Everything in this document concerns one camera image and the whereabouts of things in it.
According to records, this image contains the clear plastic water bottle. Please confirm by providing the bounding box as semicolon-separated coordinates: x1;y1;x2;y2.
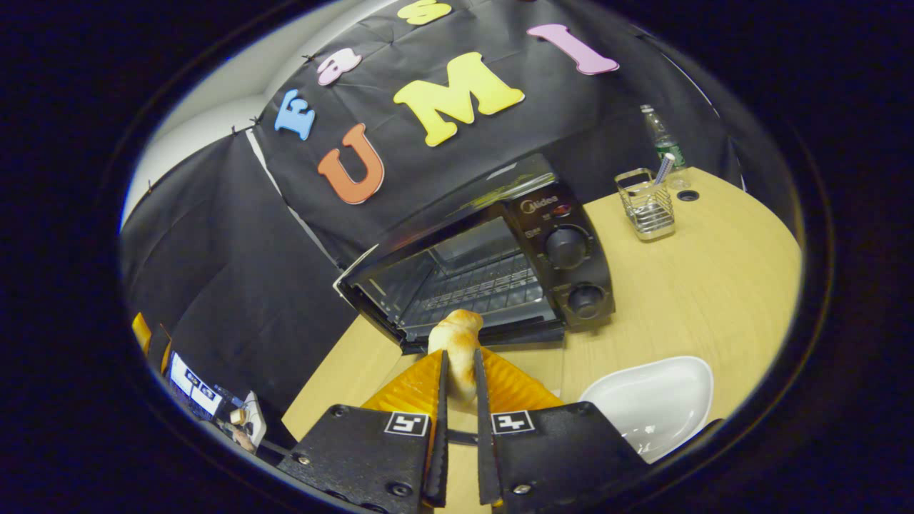
640;104;690;191

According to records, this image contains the metal wire holder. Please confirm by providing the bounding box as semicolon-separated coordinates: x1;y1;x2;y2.
613;167;677;242

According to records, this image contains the black electric oven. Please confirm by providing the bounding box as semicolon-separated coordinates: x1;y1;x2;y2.
333;153;617;356

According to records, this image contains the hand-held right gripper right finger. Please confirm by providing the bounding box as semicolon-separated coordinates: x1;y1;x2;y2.
473;348;652;510

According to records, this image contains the golden croissant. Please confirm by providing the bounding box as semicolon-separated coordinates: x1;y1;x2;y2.
427;308;485;402

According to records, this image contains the white square plate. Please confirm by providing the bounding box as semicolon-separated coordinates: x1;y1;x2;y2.
578;355;715;465

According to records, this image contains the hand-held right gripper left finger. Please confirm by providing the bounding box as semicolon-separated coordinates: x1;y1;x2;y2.
277;348;451;512

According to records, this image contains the black backdrop cloth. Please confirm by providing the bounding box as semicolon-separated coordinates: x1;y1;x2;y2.
120;0;743;429

